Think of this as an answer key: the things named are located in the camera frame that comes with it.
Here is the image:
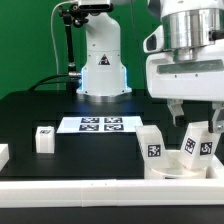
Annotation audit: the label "white front fence wall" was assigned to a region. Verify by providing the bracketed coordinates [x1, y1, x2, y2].
[0, 179, 224, 208]

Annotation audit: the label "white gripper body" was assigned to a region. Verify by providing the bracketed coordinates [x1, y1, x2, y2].
[146, 46, 224, 101]

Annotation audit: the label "white camera on mount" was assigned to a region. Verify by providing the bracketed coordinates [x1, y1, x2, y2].
[78, 0, 113, 12]

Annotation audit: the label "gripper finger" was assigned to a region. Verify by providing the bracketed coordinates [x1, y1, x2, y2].
[208, 101, 224, 134]
[167, 99, 185, 127]

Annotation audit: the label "black cables on table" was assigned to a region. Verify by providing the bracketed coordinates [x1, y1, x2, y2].
[28, 73, 82, 92]

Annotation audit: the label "white left fence wall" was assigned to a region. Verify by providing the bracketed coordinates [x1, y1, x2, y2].
[0, 144, 9, 171]

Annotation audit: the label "white cable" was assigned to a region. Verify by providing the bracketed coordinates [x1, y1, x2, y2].
[50, 0, 76, 75]

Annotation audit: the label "white fence wall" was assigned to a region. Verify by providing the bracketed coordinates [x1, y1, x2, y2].
[0, 144, 9, 171]
[0, 179, 224, 208]

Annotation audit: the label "paper sheet with tags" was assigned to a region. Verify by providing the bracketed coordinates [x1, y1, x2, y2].
[57, 116, 142, 134]

